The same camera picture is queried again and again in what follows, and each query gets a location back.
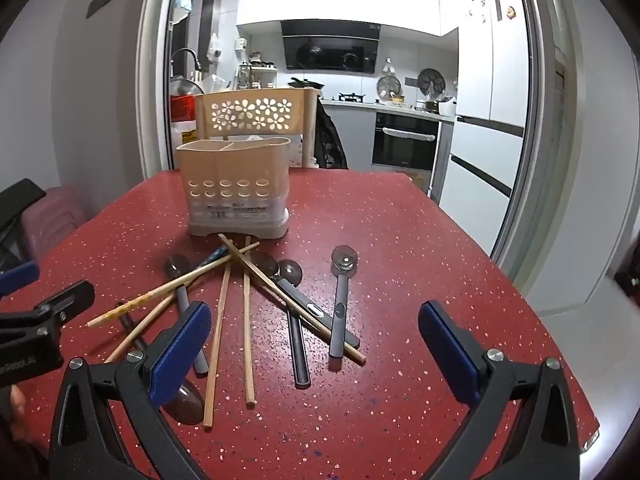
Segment sliding glass door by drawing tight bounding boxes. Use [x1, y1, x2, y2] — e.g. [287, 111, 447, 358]
[492, 0, 608, 318]

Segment black built-in oven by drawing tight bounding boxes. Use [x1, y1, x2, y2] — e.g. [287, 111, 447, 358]
[372, 111, 441, 171]

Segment black range hood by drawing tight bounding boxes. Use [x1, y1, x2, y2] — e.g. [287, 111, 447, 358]
[280, 20, 381, 73]

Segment white wall cabinets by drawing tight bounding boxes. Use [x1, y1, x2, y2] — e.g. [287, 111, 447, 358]
[236, 0, 443, 36]

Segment beige flower-cutout storage rack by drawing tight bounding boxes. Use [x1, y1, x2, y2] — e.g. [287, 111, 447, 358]
[195, 87, 321, 168]

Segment white spice rack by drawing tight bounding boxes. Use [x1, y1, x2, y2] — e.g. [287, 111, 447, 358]
[237, 60, 278, 92]

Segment white floor mop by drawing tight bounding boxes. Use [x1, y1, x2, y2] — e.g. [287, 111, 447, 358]
[427, 120, 443, 196]

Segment dark round steamer tray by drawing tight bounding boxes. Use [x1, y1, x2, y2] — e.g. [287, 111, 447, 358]
[417, 67, 446, 96]

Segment black chair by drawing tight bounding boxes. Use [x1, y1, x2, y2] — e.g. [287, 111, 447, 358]
[0, 178, 47, 233]

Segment beige plastic utensil holder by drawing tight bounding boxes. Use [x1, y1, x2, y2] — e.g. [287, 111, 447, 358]
[176, 137, 292, 239]

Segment white refrigerator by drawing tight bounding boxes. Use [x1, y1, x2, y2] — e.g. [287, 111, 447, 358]
[440, 0, 531, 233]

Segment smoky spoon grey handle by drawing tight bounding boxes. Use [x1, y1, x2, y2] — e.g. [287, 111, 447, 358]
[328, 245, 359, 359]
[164, 254, 210, 376]

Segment pink plastic stool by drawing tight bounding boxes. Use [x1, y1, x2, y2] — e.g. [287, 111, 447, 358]
[20, 185, 88, 256]

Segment smoky spoon dark handle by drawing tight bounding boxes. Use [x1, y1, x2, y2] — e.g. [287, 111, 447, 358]
[278, 259, 312, 390]
[115, 301, 206, 425]
[248, 251, 361, 348]

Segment grey kitchen counter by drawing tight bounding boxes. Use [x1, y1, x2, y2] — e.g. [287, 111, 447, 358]
[320, 97, 458, 171]

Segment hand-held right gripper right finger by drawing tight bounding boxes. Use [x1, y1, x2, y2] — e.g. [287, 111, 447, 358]
[418, 300, 581, 480]

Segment blue patterned chopstick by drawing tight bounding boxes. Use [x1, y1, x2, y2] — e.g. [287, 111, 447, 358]
[192, 246, 233, 273]

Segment black hanging bag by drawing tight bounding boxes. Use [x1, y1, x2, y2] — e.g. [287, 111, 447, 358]
[315, 102, 348, 171]

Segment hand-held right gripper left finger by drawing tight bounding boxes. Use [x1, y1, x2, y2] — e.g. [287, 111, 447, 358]
[48, 301, 213, 480]

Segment red plastic basket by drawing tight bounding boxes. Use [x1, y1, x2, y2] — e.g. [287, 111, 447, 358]
[170, 94, 198, 123]

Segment person's left hand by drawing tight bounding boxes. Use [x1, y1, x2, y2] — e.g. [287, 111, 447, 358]
[7, 385, 29, 437]

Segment plain wooden chopstick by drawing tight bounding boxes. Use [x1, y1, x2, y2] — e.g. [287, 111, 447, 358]
[217, 233, 367, 365]
[202, 260, 232, 430]
[103, 294, 177, 364]
[242, 235, 256, 407]

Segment curved kitchen faucet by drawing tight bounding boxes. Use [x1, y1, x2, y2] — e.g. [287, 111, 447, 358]
[170, 48, 203, 78]

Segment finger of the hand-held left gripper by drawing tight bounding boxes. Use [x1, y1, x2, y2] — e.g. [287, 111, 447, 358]
[0, 260, 41, 295]
[32, 281, 97, 333]

